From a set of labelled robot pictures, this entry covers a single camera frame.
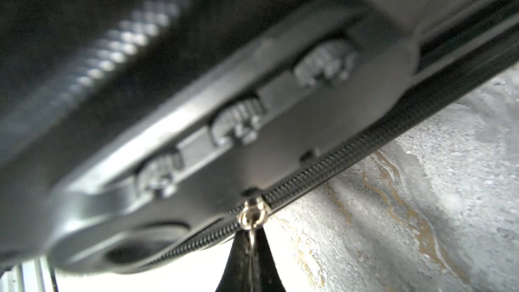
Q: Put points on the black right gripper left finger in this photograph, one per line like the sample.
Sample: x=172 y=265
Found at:
x=236 y=273

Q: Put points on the black hard-shell suitcase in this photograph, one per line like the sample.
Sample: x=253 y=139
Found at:
x=133 y=131

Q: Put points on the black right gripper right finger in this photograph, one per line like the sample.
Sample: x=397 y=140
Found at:
x=264 y=274

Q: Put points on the silver zipper pull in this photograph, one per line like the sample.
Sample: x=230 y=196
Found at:
x=253 y=216

